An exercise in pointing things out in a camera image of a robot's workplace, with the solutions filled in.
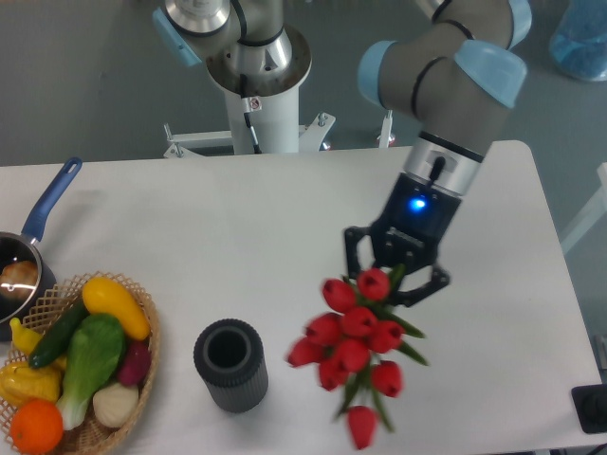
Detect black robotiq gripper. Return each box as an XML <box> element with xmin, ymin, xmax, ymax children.
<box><xmin>343</xmin><ymin>173</ymin><xmax>461</xmax><ymax>307</ymax></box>

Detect red tulip bouquet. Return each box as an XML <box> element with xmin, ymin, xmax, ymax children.
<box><xmin>285</xmin><ymin>264</ymin><xmax>429</xmax><ymax>450</ymax></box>

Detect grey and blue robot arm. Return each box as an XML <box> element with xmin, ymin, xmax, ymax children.
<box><xmin>153</xmin><ymin>1</ymin><xmax>531</xmax><ymax>307</ymax></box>

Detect dark grey ribbed vase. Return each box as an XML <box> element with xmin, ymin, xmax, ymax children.
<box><xmin>193</xmin><ymin>318</ymin><xmax>269</xmax><ymax>413</ymax></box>

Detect black device at edge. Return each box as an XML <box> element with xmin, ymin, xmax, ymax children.
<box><xmin>571</xmin><ymin>384</ymin><xmax>607</xmax><ymax>434</ymax></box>

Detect purple red radish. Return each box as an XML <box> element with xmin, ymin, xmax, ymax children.
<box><xmin>116</xmin><ymin>341</ymin><xmax>152</xmax><ymax>386</ymax></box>

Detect blue plastic bag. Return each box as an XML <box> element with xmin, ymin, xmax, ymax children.
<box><xmin>549</xmin><ymin>0</ymin><xmax>606</xmax><ymax>82</ymax></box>

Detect yellow squash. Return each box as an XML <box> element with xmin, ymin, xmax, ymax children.
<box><xmin>82</xmin><ymin>277</ymin><xmax>151</xmax><ymax>341</ymax></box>

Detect green bok choy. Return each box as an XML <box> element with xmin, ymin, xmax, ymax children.
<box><xmin>56</xmin><ymin>314</ymin><xmax>126</xmax><ymax>431</ymax></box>

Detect white garlic bulb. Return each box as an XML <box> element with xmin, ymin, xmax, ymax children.
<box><xmin>93</xmin><ymin>382</ymin><xmax>138</xmax><ymax>428</ymax></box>

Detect green cucumber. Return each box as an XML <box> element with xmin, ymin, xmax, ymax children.
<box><xmin>28</xmin><ymin>300</ymin><xmax>89</xmax><ymax>369</ymax></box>

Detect brown bread in pan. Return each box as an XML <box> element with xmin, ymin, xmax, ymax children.
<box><xmin>1</xmin><ymin>261</ymin><xmax>39</xmax><ymax>302</ymax></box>

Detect yellow banana piece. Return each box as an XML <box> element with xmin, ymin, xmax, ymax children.
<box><xmin>9</xmin><ymin>318</ymin><xmax>43</xmax><ymax>355</ymax></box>

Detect yellow pumpkin gourd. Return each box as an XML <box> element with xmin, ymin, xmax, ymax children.
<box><xmin>1</xmin><ymin>361</ymin><xmax>63</xmax><ymax>408</ymax></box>

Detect orange fruit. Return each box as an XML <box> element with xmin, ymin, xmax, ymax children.
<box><xmin>9</xmin><ymin>399</ymin><xmax>64</xmax><ymax>454</ymax></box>

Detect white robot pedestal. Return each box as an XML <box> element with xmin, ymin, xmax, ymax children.
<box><xmin>162</xmin><ymin>26</ymin><xmax>397</xmax><ymax>159</ymax></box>

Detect white frame at right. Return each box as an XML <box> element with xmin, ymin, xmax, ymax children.
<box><xmin>560</xmin><ymin>162</ymin><xmax>606</xmax><ymax>255</ymax></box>

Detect black cable on pedestal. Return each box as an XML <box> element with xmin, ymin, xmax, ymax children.
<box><xmin>238</xmin><ymin>73</ymin><xmax>263</xmax><ymax>155</ymax></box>

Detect blue handled saucepan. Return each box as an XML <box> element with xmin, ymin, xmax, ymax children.
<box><xmin>1</xmin><ymin>157</ymin><xmax>83</xmax><ymax>342</ymax></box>

